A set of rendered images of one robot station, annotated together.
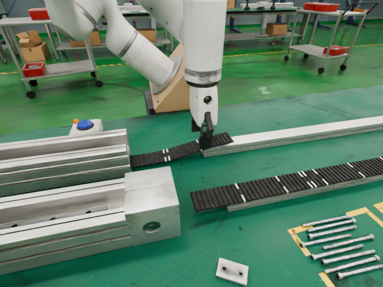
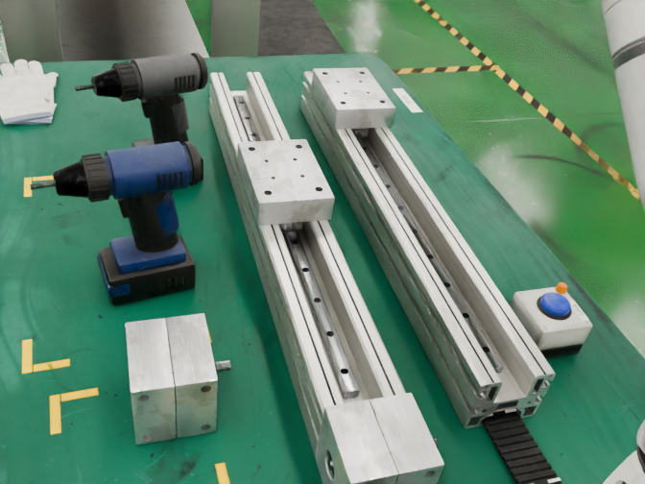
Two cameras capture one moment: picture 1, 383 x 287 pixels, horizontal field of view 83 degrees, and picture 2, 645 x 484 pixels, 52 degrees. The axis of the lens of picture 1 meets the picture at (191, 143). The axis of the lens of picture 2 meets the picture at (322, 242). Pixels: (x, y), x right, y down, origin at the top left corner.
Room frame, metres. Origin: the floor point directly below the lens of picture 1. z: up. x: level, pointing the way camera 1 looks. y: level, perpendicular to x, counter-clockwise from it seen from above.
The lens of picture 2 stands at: (0.13, -0.31, 1.44)
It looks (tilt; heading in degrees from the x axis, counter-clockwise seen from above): 39 degrees down; 82
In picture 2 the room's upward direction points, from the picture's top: 9 degrees clockwise
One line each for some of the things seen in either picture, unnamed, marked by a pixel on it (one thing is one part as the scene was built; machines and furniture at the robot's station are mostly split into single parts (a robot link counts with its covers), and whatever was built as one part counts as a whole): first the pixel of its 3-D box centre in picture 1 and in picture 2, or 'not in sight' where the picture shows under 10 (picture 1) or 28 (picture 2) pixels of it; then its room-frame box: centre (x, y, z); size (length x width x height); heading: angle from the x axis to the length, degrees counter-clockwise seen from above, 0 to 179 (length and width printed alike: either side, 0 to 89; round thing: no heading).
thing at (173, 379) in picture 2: not in sight; (181, 375); (0.06, 0.18, 0.83); 0.11 x 0.10 x 0.10; 13
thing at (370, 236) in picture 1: (348, 242); not in sight; (0.22, -0.29, 0.78); 0.11 x 0.01 x 0.01; 102
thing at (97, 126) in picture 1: (88, 135); (541, 323); (0.54, 0.31, 0.81); 0.10 x 0.08 x 0.06; 14
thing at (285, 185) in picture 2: not in sight; (282, 186); (0.17, 0.51, 0.87); 0.16 x 0.11 x 0.07; 104
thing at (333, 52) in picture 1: (324, 36); not in sight; (4.09, -2.26, 0.50); 1.03 x 0.55 x 1.01; 21
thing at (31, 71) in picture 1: (50, 50); not in sight; (3.04, 1.86, 0.50); 1.03 x 0.55 x 1.01; 118
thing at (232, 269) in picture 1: (232, 271); not in sight; (0.17, -0.07, 0.78); 0.05 x 0.03 x 0.01; 73
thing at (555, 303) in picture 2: (85, 124); (554, 305); (0.55, 0.31, 0.84); 0.04 x 0.04 x 0.02
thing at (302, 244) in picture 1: (326, 240); not in sight; (0.23, -0.25, 0.78); 0.11 x 0.01 x 0.01; 102
